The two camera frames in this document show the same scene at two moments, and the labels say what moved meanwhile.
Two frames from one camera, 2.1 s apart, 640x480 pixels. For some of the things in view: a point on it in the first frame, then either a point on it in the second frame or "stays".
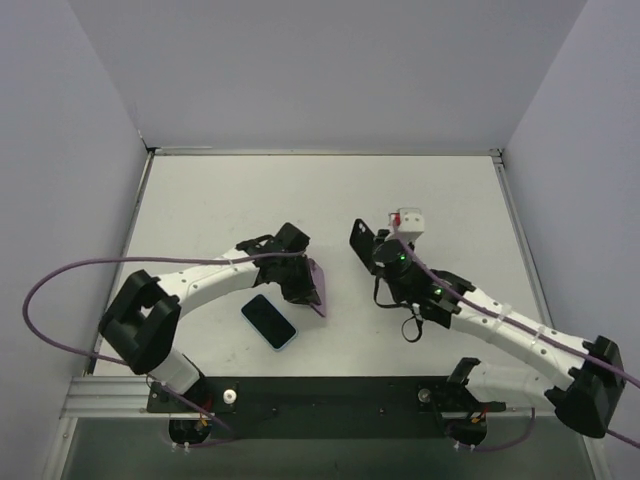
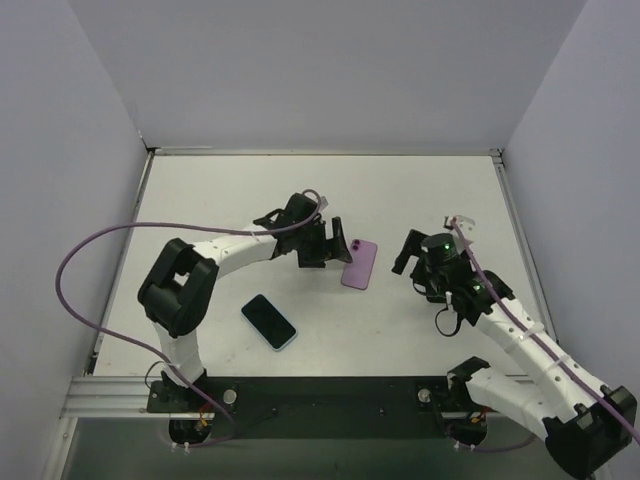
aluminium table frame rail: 106,395 stays
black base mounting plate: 323,407 stays
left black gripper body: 302,280 → 316,245
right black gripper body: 364,243 → 417,261
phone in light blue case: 269,322 stays
